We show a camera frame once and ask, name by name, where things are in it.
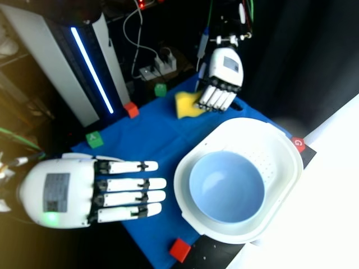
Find red block with letter G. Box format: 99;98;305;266
291;136;306;152

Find white column with blue light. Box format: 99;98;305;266
0;4;131;128

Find white perforated plastic tray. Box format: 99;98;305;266
173;117;304;245

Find yellow and green sponge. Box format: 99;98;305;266
174;91;210;120

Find blue table cloth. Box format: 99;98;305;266
70;74;292;269

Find red block with letter B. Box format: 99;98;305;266
169;238;192;263

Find light blue bowl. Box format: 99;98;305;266
188;150;266;224

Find green block with letter Y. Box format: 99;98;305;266
85;131;104;149

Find white power cable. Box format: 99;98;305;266
123;0;159;79

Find green block with letter C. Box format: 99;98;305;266
154;83;167;98

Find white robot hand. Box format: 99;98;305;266
195;47;244;114
17;152;168;229

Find white power strip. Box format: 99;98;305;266
139;54;178;81

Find plain red toy block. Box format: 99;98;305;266
123;102;140;119

